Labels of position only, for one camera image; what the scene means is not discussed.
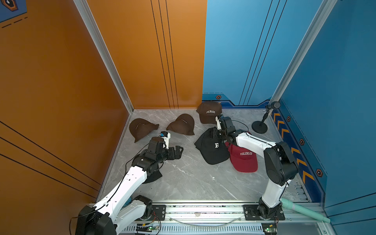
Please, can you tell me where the aluminium front rail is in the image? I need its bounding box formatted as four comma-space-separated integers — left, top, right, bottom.
77, 201, 337, 235

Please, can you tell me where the right circuit board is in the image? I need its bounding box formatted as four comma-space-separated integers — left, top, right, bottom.
261, 223, 278, 235

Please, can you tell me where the black microphone stand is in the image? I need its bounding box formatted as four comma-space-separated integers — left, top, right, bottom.
252, 101, 281, 134

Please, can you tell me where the black R cap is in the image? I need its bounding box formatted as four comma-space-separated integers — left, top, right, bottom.
201, 139, 230, 165

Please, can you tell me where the brown Colorado cap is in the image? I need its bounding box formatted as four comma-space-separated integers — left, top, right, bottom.
196, 101, 222, 124

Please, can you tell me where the brown cap far left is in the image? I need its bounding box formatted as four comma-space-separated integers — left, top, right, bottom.
129, 118, 159, 143

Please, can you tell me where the left circuit board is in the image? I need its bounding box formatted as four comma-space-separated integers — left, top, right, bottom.
135, 224, 159, 234

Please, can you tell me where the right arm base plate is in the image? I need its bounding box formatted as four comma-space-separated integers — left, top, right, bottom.
243, 204, 286, 221

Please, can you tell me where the green foam handle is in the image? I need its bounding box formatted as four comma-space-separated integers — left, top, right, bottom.
280, 198, 331, 223

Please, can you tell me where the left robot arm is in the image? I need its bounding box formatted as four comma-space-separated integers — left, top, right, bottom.
75, 132, 184, 235

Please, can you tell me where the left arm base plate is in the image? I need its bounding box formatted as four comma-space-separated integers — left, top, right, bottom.
138, 205, 166, 221

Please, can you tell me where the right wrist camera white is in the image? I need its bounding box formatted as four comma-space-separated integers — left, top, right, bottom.
215, 116, 222, 130

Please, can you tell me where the circuit board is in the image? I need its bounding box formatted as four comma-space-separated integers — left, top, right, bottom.
261, 223, 278, 235
135, 224, 159, 234

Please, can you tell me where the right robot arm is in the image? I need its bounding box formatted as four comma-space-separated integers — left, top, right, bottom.
215, 115, 299, 220

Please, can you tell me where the brown cap middle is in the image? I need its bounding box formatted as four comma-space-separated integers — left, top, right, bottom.
166, 114, 195, 136

